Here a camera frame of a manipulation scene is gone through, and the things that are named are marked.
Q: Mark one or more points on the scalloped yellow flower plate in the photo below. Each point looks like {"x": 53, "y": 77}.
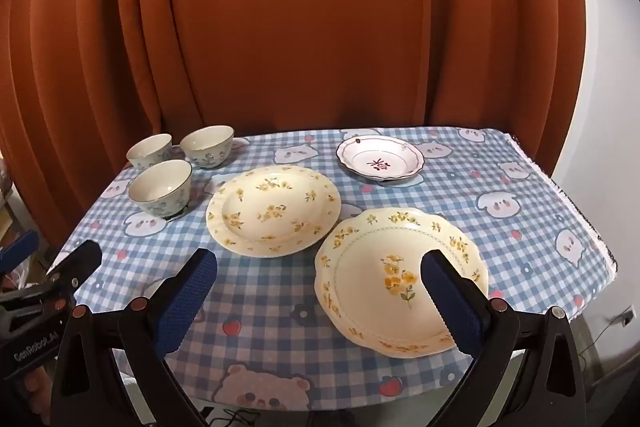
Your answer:
{"x": 360, "y": 287}

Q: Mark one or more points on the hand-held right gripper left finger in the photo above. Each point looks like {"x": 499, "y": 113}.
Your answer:
{"x": 185, "y": 302}

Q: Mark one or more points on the orange curtain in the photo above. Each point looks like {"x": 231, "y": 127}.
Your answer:
{"x": 300, "y": 7}

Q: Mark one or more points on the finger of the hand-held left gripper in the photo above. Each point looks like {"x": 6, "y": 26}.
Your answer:
{"x": 20, "y": 247}
{"x": 80, "y": 262}

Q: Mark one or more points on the round yellow flower plate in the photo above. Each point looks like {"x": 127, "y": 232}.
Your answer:
{"x": 270, "y": 227}

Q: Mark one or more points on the wall socket plug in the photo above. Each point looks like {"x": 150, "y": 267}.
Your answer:
{"x": 623, "y": 319}

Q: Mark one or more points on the white red flower plate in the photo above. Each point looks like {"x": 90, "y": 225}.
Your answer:
{"x": 380, "y": 154}

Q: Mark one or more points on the small floral ceramic bowl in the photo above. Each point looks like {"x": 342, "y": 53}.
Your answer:
{"x": 149, "y": 147}
{"x": 207, "y": 142}
{"x": 160, "y": 184}

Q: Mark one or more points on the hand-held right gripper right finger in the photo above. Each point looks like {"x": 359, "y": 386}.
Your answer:
{"x": 452, "y": 307}

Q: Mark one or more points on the blue checked bear tablecloth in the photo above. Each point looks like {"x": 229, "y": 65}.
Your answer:
{"x": 280, "y": 287}

